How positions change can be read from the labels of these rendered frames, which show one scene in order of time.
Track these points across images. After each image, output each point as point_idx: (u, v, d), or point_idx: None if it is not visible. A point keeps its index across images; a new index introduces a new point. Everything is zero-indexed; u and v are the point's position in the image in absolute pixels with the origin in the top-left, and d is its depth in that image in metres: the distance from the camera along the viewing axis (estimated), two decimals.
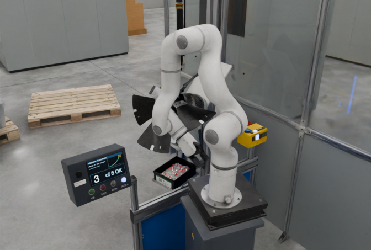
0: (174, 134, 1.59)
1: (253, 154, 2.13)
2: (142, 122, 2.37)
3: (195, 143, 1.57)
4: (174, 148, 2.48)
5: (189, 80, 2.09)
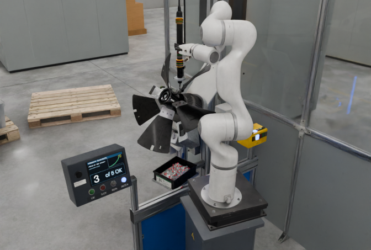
0: None
1: (253, 154, 2.13)
2: (142, 122, 2.37)
3: None
4: (174, 148, 2.48)
5: (189, 80, 2.09)
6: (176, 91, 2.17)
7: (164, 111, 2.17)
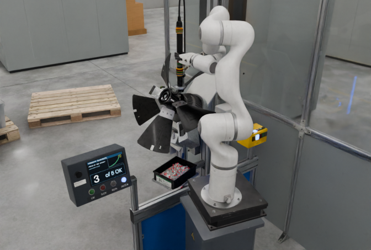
0: None
1: (253, 154, 2.13)
2: (142, 122, 2.37)
3: None
4: (174, 148, 2.48)
5: (189, 80, 2.09)
6: (176, 91, 2.17)
7: (164, 111, 2.17)
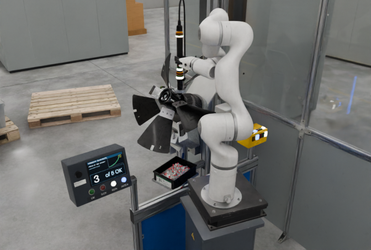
0: None
1: (253, 154, 2.13)
2: (142, 122, 2.37)
3: None
4: (174, 148, 2.48)
5: (189, 80, 2.09)
6: None
7: (164, 111, 2.17)
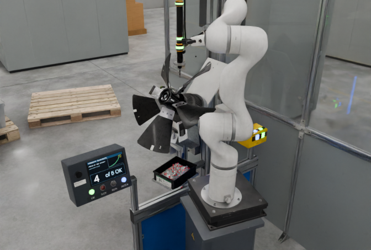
0: None
1: (253, 154, 2.13)
2: (142, 122, 2.37)
3: None
4: (174, 148, 2.48)
5: (189, 80, 2.09)
6: (176, 91, 2.17)
7: (164, 111, 2.17)
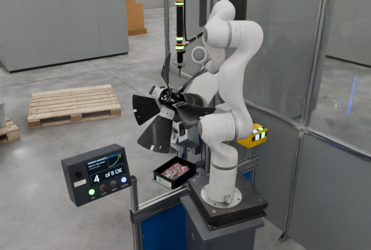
0: None
1: (253, 154, 2.13)
2: (142, 122, 2.37)
3: None
4: (174, 148, 2.48)
5: (189, 80, 2.09)
6: (176, 91, 2.17)
7: (164, 111, 2.17)
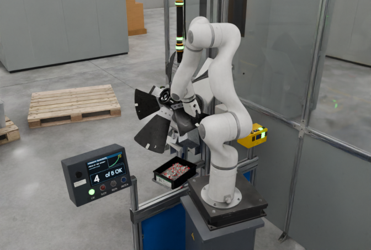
0: None
1: (253, 154, 2.13)
2: (142, 117, 2.39)
3: None
4: (174, 148, 2.48)
5: None
6: None
7: (163, 110, 2.18)
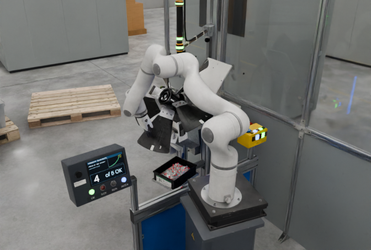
0: None
1: (253, 154, 2.13)
2: None
3: None
4: (174, 148, 2.48)
5: (178, 113, 2.03)
6: (175, 102, 2.14)
7: None
